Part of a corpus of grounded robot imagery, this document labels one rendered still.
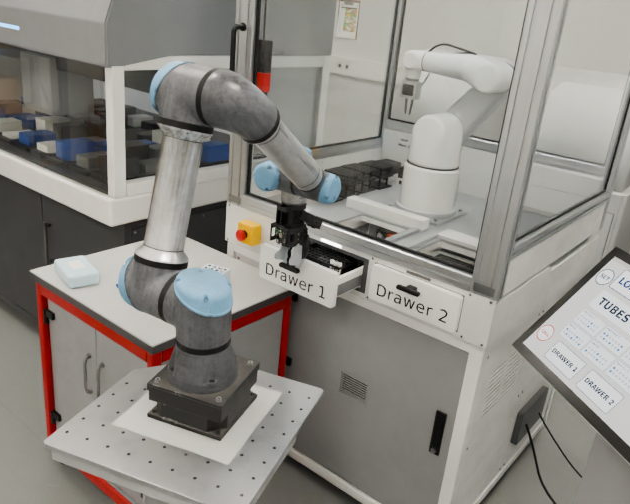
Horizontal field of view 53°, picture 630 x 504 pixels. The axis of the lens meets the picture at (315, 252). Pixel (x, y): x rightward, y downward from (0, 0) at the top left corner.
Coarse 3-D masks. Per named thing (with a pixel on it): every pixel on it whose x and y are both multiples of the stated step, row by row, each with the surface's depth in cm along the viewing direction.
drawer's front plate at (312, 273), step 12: (264, 252) 192; (264, 264) 193; (276, 264) 190; (312, 264) 181; (264, 276) 194; (288, 276) 188; (300, 276) 185; (312, 276) 182; (324, 276) 179; (336, 276) 176; (288, 288) 189; (300, 288) 186; (312, 288) 183; (324, 288) 180; (336, 288) 178; (324, 300) 181
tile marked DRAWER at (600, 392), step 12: (588, 372) 122; (576, 384) 122; (588, 384) 120; (600, 384) 118; (588, 396) 118; (600, 396) 117; (612, 396) 115; (624, 396) 113; (600, 408) 115; (612, 408) 113
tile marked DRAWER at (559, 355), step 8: (560, 344) 130; (552, 352) 131; (560, 352) 129; (568, 352) 128; (552, 360) 129; (560, 360) 128; (568, 360) 127; (576, 360) 125; (560, 368) 127; (568, 368) 125; (576, 368) 124; (568, 376) 124
